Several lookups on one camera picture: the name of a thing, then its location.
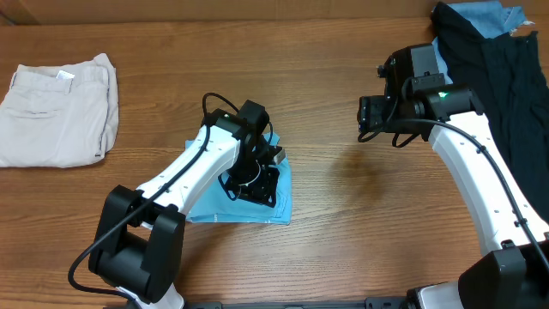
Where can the black garment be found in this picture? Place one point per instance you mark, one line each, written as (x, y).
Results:
(505, 73)

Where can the blue denim garment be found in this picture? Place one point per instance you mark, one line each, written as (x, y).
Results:
(491, 18)

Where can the light blue printed t-shirt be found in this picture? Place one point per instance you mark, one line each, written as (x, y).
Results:
(214, 206)

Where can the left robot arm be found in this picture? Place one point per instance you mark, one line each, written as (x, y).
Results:
(139, 240)

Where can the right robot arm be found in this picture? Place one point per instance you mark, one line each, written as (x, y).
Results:
(418, 102)

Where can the folded beige trousers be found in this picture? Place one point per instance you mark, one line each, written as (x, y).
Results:
(60, 116)

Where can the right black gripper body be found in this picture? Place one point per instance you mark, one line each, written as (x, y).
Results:
(378, 115)

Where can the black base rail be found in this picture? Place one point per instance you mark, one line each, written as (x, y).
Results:
(296, 304)

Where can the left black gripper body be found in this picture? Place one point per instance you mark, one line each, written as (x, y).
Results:
(249, 180)

